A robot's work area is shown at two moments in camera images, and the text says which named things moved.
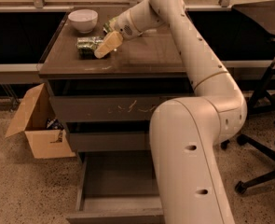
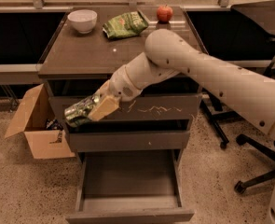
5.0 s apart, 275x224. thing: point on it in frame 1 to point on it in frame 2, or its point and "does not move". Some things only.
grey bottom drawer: x=117 y=187 does not move
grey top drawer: x=114 y=100 does not move
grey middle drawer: x=110 y=135 does not move
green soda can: x=88 y=45 to x=77 y=113
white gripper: x=123 y=24 to x=120 y=85
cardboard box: x=42 y=129 does not move
